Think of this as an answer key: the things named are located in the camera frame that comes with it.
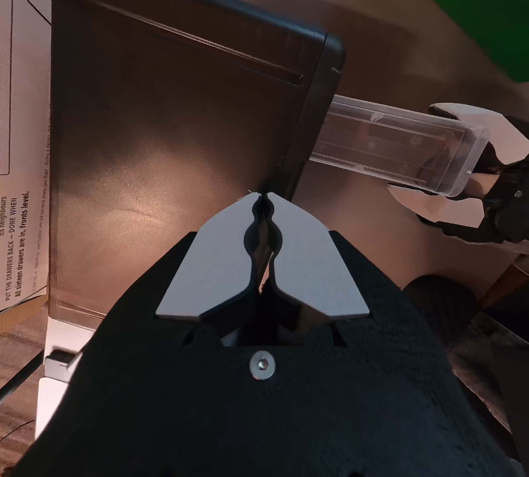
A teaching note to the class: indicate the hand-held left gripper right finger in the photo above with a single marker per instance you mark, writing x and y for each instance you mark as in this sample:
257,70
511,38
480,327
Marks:
314,270

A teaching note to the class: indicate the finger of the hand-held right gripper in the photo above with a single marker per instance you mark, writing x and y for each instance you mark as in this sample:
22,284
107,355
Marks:
496,130
446,212

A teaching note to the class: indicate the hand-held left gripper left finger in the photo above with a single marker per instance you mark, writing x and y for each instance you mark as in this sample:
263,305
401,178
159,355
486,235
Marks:
210,270

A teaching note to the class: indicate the clear plastic drawer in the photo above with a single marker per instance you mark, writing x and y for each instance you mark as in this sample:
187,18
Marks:
392,142

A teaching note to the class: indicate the black drawer cabinet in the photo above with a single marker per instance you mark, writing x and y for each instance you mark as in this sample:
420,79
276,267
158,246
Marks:
165,113

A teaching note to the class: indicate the black textured chair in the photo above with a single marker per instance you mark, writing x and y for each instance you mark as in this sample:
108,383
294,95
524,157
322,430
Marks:
442,307

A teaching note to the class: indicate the silver metal clamp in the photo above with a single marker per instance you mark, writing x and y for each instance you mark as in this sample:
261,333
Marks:
58,361

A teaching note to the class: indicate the white instruction poster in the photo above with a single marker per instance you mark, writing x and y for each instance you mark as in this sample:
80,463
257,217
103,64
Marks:
24,113

